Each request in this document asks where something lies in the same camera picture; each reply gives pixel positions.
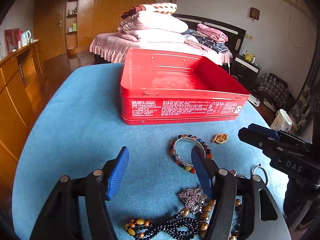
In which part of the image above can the gold amber pendant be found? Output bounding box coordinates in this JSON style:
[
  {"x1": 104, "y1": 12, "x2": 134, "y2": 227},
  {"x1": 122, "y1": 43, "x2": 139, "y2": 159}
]
[{"x1": 212, "y1": 133, "x2": 228, "y2": 145}]

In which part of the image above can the multicolour bead bracelet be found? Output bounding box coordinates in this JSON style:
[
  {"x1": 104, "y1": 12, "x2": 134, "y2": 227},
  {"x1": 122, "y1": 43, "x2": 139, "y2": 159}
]
[{"x1": 169, "y1": 134, "x2": 214, "y2": 175}]

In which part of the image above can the brown wooden bead bracelet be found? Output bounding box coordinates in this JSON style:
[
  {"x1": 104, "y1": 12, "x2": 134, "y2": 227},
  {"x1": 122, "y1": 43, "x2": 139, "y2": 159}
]
[{"x1": 198, "y1": 198, "x2": 243, "y2": 240}]

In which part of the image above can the silver chain necklace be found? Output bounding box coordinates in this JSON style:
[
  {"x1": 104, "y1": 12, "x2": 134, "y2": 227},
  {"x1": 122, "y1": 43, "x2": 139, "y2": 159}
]
[{"x1": 177, "y1": 186, "x2": 208, "y2": 214}]

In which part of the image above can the silver bangle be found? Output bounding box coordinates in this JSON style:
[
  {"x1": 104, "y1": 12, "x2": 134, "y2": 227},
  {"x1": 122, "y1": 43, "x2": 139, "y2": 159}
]
[{"x1": 170, "y1": 134, "x2": 210, "y2": 169}]

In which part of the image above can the dark bead necklace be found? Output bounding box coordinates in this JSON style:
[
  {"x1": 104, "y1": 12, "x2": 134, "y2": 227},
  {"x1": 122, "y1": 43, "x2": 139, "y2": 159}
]
[{"x1": 124, "y1": 207, "x2": 201, "y2": 240}]

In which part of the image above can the silver wrist watch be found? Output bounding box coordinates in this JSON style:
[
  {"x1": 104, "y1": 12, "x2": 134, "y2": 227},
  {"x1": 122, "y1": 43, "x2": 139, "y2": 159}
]
[{"x1": 230, "y1": 164, "x2": 269, "y2": 186}]

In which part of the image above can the white bucket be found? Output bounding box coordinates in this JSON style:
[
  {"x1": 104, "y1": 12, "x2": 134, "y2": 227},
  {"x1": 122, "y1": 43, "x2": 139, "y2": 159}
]
[{"x1": 270, "y1": 109, "x2": 292, "y2": 132}]

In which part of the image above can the white bathroom scale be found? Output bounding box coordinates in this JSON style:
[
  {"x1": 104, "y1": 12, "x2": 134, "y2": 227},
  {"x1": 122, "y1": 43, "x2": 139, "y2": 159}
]
[{"x1": 247, "y1": 94, "x2": 260, "y2": 107}]

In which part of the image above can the plaid bag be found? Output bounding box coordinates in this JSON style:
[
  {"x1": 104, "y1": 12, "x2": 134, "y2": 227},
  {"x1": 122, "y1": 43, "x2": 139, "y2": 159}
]
[{"x1": 257, "y1": 73, "x2": 290, "y2": 109}]

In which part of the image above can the dark curtain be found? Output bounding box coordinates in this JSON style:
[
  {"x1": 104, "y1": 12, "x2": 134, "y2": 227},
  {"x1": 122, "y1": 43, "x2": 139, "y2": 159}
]
[{"x1": 289, "y1": 43, "x2": 319, "y2": 135}]

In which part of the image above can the dark nightstand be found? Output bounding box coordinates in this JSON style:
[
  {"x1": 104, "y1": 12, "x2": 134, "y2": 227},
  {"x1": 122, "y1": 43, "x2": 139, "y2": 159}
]
[{"x1": 231, "y1": 56, "x2": 260, "y2": 90}]

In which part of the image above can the yellow plush toy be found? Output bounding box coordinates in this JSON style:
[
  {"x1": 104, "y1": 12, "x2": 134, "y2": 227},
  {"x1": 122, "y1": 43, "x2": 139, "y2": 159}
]
[{"x1": 244, "y1": 51, "x2": 255, "y2": 63}]

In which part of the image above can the dark headboard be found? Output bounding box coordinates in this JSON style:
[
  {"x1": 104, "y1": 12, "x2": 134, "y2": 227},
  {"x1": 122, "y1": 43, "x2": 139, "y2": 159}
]
[{"x1": 173, "y1": 13, "x2": 246, "y2": 56}]

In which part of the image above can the blue table cloth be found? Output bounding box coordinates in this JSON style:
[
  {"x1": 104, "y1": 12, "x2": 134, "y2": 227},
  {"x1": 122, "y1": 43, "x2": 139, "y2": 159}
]
[{"x1": 12, "y1": 64, "x2": 288, "y2": 239}]

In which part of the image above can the folded pink clothes pile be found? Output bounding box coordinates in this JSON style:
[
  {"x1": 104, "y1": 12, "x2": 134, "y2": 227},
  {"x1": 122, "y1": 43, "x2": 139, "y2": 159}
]
[{"x1": 194, "y1": 23, "x2": 229, "y2": 54}]

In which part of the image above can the red metal tin box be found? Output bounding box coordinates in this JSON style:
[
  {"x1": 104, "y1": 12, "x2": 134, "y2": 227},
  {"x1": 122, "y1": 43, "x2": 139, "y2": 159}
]
[{"x1": 120, "y1": 49, "x2": 249, "y2": 125}]

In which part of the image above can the stack of folded quilts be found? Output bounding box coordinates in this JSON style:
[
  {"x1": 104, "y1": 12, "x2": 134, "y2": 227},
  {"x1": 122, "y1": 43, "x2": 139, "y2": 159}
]
[{"x1": 117, "y1": 3, "x2": 188, "y2": 43}]

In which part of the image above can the wooden sideboard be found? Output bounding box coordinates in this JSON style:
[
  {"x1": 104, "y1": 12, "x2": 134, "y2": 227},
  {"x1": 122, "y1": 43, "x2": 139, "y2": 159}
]
[{"x1": 1, "y1": 41, "x2": 45, "y2": 205}]

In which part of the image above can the bed with pink cover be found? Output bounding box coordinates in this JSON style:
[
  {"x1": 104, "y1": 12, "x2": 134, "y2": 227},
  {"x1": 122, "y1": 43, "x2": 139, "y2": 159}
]
[{"x1": 89, "y1": 33, "x2": 233, "y2": 66}]

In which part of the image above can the white electric kettle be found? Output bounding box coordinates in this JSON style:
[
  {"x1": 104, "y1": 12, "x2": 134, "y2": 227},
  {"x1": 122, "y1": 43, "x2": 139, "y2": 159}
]
[{"x1": 20, "y1": 30, "x2": 31, "y2": 47}]

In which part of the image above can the red thermos bottle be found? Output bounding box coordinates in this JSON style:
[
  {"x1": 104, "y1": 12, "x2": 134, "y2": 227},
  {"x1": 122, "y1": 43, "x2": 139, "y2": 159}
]
[{"x1": 17, "y1": 29, "x2": 23, "y2": 49}]

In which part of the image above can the wooden wardrobe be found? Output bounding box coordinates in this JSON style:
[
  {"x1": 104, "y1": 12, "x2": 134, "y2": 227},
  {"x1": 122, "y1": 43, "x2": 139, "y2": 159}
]
[{"x1": 34, "y1": 0, "x2": 156, "y2": 60}]

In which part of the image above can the small wall calendar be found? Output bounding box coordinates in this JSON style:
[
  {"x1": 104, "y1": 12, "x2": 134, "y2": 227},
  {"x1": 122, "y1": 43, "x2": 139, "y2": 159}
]
[{"x1": 249, "y1": 7, "x2": 260, "y2": 21}]

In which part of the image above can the wall air conditioner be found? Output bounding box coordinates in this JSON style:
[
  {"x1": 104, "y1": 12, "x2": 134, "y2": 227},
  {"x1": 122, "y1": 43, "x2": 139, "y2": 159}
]
[{"x1": 283, "y1": 0, "x2": 309, "y2": 13}]

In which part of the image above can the red picture frame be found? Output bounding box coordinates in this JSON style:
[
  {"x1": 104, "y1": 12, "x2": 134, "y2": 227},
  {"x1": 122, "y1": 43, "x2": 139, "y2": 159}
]
[{"x1": 4, "y1": 28, "x2": 20, "y2": 55}]

